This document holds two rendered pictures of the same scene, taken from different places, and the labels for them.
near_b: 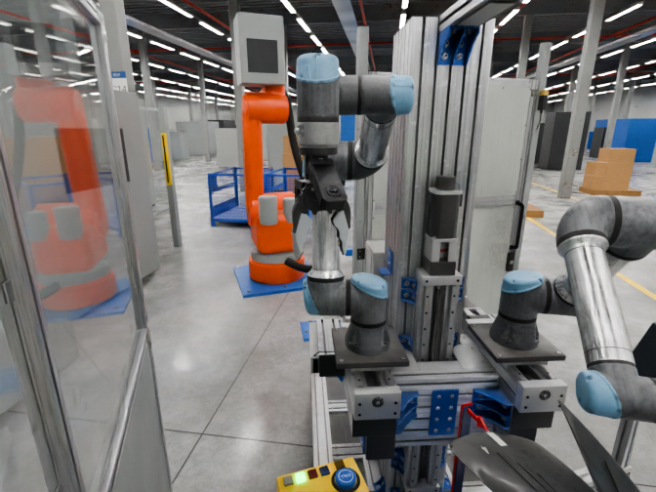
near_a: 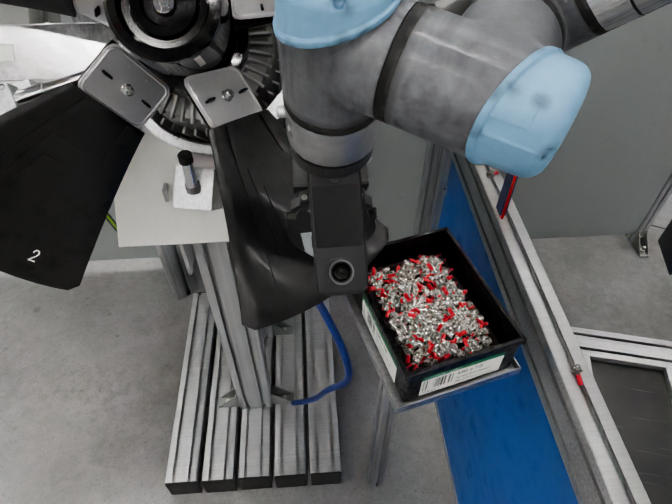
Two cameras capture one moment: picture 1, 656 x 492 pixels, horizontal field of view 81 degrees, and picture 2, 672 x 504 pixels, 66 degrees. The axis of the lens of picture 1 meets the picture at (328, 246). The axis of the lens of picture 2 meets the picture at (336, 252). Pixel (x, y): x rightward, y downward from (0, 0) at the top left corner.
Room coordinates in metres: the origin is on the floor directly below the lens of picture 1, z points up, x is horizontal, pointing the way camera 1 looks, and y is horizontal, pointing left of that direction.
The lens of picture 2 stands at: (0.54, -0.94, 1.43)
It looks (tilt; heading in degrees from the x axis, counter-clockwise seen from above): 47 degrees down; 104
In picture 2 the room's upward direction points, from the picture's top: straight up
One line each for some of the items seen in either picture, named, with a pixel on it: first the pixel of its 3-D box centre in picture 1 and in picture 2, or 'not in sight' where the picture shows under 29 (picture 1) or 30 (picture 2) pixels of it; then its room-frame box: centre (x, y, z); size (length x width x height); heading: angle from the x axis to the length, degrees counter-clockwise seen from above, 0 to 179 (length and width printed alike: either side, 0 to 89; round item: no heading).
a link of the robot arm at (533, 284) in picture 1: (522, 292); not in sight; (1.16, -0.63, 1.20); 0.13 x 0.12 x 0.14; 78
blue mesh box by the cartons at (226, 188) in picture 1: (243, 195); not in sight; (7.49, 1.64, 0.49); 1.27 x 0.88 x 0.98; 172
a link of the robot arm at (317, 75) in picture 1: (317, 89); not in sight; (0.74, 0.02, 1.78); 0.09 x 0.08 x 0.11; 178
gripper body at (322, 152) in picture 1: (317, 180); not in sight; (0.74, 0.02, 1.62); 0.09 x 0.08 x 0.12; 18
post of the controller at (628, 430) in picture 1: (627, 432); not in sight; (0.82, -0.78, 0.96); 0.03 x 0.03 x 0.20; 18
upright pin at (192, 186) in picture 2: not in sight; (189, 172); (0.20, -0.44, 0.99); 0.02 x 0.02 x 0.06
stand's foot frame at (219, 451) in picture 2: not in sight; (259, 377); (0.12, -0.24, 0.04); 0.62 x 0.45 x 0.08; 108
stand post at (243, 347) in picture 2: not in sight; (238, 323); (0.15, -0.33, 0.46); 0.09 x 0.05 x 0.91; 18
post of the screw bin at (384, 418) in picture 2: not in sight; (385, 413); (0.52, -0.43, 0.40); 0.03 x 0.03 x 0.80; 33
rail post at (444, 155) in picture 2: not in sight; (429, 258); (0.55, 0.04, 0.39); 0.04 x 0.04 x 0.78; 18
